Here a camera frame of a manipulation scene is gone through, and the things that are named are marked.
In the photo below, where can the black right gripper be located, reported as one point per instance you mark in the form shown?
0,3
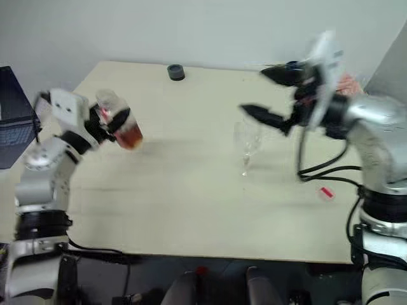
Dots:
306,95

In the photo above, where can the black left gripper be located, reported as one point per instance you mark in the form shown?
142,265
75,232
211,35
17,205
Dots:
97,127

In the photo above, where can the bottle with red liquid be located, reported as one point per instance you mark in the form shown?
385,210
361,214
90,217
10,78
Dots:
127,136

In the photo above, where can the clear wine glass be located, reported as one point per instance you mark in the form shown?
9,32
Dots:
249,139

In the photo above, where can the red and white bottle cap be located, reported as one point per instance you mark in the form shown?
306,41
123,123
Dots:
327,193

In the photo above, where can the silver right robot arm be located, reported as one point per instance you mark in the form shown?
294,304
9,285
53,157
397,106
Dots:
375,143

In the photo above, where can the pink cloth bundle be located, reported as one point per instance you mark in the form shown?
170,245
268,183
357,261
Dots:
348,85

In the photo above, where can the dark laptop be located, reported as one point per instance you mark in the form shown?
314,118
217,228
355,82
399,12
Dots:
12,127

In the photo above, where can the small red object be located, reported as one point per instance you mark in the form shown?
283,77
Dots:
201,270

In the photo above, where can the dark rounded shape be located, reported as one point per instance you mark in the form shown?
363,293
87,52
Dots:
181,289
262,286

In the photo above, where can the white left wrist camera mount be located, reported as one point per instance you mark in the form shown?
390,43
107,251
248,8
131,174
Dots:
65,108

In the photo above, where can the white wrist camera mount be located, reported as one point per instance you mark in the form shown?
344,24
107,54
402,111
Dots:
327,63
65,108

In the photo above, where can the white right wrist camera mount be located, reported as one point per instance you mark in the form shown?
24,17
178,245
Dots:
327,63

